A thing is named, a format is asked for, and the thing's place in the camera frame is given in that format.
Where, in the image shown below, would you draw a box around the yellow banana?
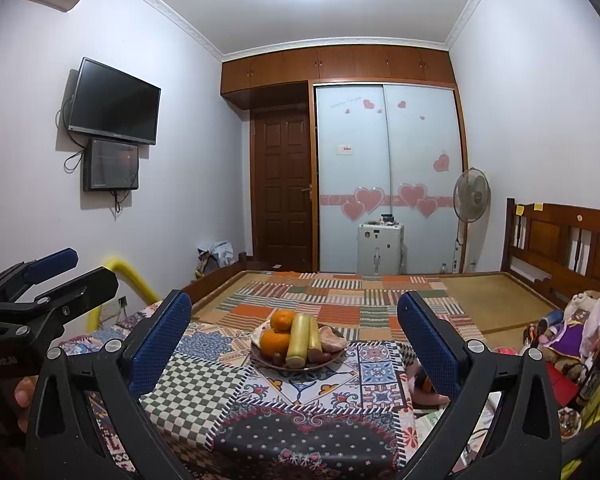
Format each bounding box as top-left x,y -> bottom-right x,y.
286,313 -> 311,369
307,315 -> 323,354

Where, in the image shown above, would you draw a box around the large orange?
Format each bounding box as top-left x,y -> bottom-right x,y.
259,329 -> 292,356
269,309 -> 297,334

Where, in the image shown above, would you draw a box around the pink plush toy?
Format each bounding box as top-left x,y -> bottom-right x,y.
409,357 -> 452,408

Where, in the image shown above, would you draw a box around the brown wooden door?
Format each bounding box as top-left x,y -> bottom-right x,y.
250,109 -> 315,272

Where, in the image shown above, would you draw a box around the small black wall monitor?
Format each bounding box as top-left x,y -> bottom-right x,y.
83,138 -> 140,192

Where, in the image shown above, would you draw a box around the dark glass bottle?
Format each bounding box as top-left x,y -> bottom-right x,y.
577,335 -> 600,409

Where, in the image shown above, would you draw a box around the dark brown round plate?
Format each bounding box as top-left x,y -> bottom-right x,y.
250,325 -> 348,372

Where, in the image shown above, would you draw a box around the wooden bed headboard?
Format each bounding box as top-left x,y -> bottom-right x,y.
500,198 -> 600,311

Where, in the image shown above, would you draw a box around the printed patchwork quilt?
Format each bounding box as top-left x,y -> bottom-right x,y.
60,305 -> 421,480

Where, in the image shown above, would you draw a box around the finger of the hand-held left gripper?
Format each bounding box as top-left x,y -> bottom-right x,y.
0,265 -> 120,346
0,247 -> 80,302

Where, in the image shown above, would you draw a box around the black monitor cable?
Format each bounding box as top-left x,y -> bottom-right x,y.
55,94 -> 88,172

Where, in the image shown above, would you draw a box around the white standing fan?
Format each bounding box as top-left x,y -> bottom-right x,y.
452,167 -> 491,274

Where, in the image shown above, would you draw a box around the orange striped patchwork blanket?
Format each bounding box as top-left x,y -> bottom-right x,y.
212,272 -> 488,343

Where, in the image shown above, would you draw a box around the black wall television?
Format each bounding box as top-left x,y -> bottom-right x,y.
67,57 -> 162,146

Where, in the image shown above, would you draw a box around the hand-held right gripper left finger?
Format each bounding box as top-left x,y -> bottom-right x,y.
25,289 -> 193,480

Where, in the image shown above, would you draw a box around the wooden overhead cabinets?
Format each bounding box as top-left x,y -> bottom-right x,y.
220,44 -> 456,111

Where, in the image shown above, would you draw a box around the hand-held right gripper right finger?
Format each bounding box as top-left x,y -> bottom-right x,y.
396,290 -> 564,480

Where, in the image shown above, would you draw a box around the plush doll with purple dress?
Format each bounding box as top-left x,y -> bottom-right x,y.
536,289 -> 600,377

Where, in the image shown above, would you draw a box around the person's left hand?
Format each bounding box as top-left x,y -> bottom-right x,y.
14,376 -> 37,436

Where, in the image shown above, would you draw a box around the tan woven bed mat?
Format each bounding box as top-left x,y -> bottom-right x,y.
192,270 -> 556,336

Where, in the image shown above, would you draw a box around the wooden bed footboard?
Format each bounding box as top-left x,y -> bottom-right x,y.
180,252 -> 281,307

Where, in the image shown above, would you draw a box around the pile of bags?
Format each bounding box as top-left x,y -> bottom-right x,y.
196,241 -> 236,279

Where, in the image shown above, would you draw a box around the frosted wardrobe sliding doors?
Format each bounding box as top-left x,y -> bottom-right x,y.
314,82 -> 464,276

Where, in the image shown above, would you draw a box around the yellow foam tube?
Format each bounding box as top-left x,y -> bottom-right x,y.
88,257 -> 161,333

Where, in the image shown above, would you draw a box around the white air cooler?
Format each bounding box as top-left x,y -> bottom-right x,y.
357,222 -> 405,276

